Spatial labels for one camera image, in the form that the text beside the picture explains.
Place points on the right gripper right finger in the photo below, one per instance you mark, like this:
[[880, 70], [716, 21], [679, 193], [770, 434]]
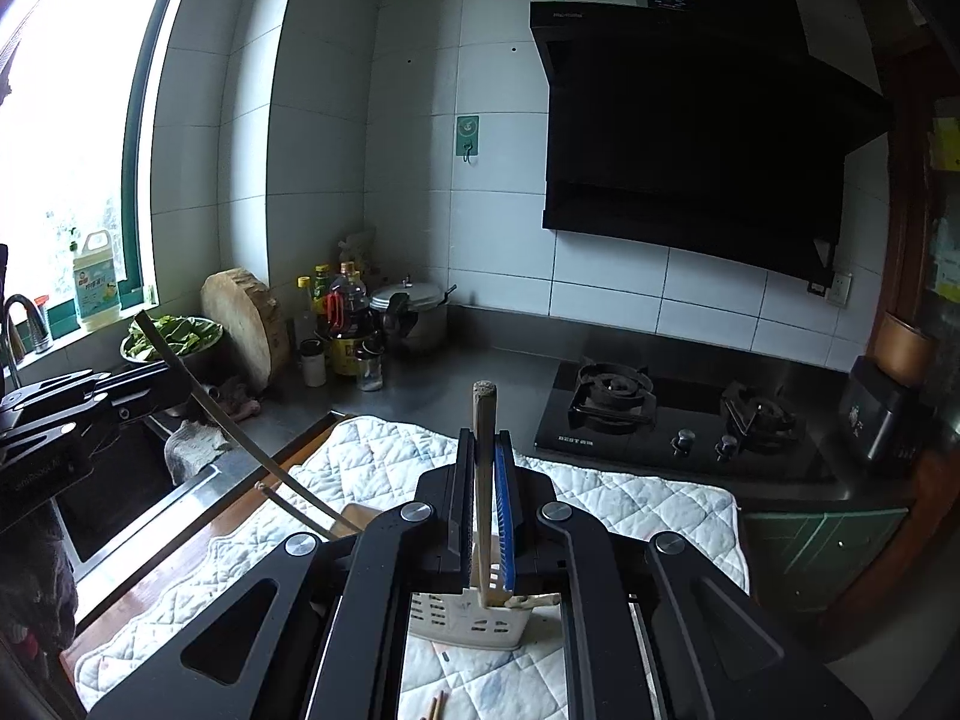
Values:
[[653, 629]]

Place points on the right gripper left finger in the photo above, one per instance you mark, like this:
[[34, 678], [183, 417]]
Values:
[[315, 631]]

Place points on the wooden chopstick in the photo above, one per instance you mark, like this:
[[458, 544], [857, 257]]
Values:
[[530, 602], [435, 712], [484, 420], [232, 430], [293, 511]]

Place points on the black sink faucet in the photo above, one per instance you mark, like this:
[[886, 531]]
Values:
[[32, 335]]

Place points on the grey dish rag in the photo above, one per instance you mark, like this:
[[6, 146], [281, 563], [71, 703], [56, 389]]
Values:
[[192, 447]]

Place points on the white plastic utensil holder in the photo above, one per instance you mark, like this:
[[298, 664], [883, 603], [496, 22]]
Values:
[[461, 620]]

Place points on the green cabinet drawers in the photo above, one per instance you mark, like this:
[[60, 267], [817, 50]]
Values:
[[801, 563]]

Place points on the white quilted cloth mat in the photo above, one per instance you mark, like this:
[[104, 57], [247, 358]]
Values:
[[376, 463]]

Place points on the steel bowl of greens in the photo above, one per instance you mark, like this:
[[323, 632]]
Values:
[[194, 340]]

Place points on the round wooden cutting board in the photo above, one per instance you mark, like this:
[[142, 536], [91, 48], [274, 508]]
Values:
[[252, 320]]

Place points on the black gas stove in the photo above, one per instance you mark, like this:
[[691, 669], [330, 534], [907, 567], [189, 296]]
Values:
[[624, 417]]

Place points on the small white seasoning jar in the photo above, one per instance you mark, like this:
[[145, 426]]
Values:
[[312, 358]]

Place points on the yellow cap sauce bottle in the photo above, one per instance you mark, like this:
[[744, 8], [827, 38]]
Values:
[[304, 318]]

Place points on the black rice cooker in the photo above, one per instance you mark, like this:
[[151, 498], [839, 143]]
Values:
[[883, 418]]

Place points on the cooking oil bottle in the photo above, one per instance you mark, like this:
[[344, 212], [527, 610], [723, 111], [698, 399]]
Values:
[[348, 314]]

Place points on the silver pressure cooker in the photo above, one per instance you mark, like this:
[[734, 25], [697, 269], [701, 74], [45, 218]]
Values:
[[412, 314]]

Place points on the copper pot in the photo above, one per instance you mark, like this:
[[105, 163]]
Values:
[[902, 351]]

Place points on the black range hood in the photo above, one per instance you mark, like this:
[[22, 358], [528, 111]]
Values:
[[703, 125]]

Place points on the wall power socket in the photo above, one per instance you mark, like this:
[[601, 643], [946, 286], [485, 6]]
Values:
[[840, 290]]

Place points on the green wall hook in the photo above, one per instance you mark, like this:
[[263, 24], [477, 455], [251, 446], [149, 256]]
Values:
[[467, 129]]

